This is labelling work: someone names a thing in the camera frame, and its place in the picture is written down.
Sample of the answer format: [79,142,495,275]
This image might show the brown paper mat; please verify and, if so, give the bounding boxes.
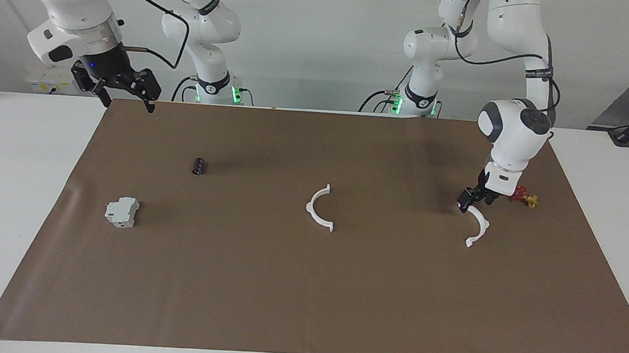
[0,87,629,353]

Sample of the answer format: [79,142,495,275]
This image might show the white power strip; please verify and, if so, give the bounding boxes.
[24,64,75,95]

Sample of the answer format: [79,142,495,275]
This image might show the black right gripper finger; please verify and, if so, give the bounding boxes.
[134,68,163,114]
[69,65,114,108]

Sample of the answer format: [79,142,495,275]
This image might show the white half pipe clamp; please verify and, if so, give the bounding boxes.
[304,183,338,233]
[464,205,491,250]

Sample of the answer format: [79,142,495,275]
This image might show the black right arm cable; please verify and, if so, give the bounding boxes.
[115,0,193,71]

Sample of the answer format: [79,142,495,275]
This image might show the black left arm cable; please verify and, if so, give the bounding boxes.
[447,9,567,128]

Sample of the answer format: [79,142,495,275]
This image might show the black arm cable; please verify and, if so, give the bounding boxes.
[447,9,567,128]
[115,0,193,71]

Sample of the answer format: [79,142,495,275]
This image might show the black base cable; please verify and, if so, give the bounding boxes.
[171,74,196,103]
[359,64,413,116]

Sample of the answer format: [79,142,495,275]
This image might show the white circuit breaker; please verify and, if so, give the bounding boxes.
[103,195,141,229]

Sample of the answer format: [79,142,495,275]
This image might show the red yellow valve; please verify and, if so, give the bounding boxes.
[511,185,540,209]

